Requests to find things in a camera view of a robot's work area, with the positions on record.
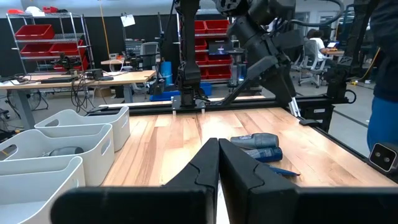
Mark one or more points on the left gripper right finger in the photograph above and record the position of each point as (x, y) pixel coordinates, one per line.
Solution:
(280, 205)

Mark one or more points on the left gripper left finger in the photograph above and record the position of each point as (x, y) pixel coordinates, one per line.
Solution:
(174, 202)

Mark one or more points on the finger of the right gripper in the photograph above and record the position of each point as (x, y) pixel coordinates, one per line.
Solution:
(275, 87)
(287, 87)

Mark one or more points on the dark blue disposable razor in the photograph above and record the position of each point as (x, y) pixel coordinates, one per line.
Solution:
(287, 171)

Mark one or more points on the dark blue travel bottle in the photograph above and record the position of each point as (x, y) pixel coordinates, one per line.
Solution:
(267, 154)

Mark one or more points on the grey deodorant stick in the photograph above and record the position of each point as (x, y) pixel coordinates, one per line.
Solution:
(258, 141)
(66, 151)

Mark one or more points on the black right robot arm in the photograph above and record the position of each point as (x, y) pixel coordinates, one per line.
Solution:
(189, 71)

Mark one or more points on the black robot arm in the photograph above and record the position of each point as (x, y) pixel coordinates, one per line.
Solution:
(337, 87)

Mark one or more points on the silver aluminium extrusion bar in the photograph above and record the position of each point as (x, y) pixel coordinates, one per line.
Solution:
(294, 109)

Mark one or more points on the grey office chair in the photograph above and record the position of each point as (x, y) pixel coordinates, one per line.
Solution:
(308, 53)
(149, 51)

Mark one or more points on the black controller box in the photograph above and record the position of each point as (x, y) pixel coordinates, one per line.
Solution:
(314, 116)

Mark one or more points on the person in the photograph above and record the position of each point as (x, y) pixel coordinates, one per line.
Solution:
(317, 46)
(385, 77)

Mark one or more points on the red plastic storage bin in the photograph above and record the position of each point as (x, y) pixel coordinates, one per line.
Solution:
(67, 49)
(203, 73)
(82, 63)
(35, 50)
(219, 60)
(200, 27)
(202, 59)
(219, 73)
(217, 26)
(33, 32)
(201, 44)

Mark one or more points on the small dark screen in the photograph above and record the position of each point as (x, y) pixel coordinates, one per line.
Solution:
(220, 48)

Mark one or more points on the open laptop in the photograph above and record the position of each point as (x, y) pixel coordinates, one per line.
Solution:
(332, 45)

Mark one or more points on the pale grey plastic storage bin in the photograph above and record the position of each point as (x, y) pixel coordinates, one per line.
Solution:
(122, 130)
(97, 161)
(37, 193)

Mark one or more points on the blue plastic barrel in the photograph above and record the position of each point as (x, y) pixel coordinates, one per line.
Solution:
(166, 73)

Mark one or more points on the blue plastic tote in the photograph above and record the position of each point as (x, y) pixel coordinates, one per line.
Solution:
(161, 96)

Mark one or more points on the cardboard box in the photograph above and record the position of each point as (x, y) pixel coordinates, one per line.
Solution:
(103, 92)

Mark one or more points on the wooden desk with grey legs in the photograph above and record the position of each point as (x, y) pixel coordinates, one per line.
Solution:
(124, 77)

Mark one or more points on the white paper sign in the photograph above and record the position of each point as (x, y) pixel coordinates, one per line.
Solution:
(128, 20)

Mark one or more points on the black power supply box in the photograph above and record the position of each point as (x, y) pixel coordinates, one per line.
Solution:
(94, 74)

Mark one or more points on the small wooden desk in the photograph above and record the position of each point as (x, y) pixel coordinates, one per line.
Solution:
(108, 62)

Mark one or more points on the black keyboard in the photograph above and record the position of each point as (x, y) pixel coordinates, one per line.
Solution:
(57, 80)

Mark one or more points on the small black robot device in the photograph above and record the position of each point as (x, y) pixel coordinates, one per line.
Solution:
(66, 63)

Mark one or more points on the small red item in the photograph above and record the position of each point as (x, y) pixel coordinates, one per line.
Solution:
(15, 12)
(50, 9)

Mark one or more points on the white cap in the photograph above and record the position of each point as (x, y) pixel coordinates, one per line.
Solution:
(33, 11)

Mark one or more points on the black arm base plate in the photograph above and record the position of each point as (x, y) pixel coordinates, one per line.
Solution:
(175, 107)

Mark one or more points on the grey stereo depth camera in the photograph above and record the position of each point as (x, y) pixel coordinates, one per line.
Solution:
(382, 157)

